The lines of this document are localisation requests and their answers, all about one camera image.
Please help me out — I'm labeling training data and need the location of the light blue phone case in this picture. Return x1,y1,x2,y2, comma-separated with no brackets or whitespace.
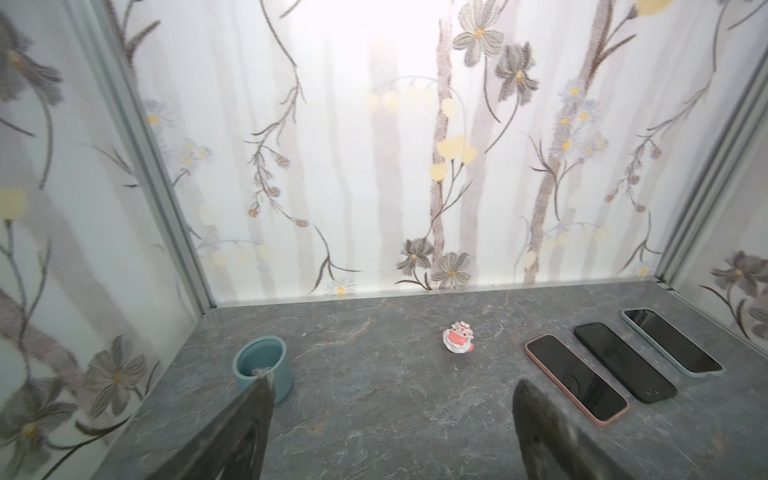
620,308,725,378

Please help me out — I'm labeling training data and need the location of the pink white cupcake toy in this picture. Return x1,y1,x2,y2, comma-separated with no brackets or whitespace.
442,321,474,354

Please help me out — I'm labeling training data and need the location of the teal ceramic cup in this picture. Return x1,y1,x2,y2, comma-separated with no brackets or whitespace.
232,335,294,405

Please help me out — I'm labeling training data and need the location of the black phone case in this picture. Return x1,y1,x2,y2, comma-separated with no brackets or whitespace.
574,322,678,404

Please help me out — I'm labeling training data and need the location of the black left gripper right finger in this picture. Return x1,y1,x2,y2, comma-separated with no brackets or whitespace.
512,379,632,480

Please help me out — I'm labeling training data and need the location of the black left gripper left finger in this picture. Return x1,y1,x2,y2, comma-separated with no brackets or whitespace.
149,371,276,479

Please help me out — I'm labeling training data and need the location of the pink phone case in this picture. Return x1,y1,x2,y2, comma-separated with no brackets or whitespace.
525,334,629,426

